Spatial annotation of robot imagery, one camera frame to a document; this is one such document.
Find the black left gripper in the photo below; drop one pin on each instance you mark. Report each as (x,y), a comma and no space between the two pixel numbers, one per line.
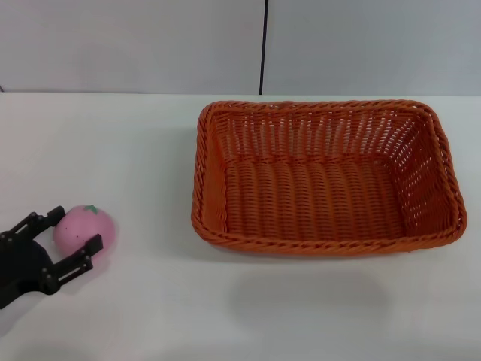
(22,267)

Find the pink toy tomato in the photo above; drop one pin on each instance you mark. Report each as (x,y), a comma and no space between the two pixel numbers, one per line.
(84,229)

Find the orange woven rectangular basket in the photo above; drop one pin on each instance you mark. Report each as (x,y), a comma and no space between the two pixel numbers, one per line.
(312,203)

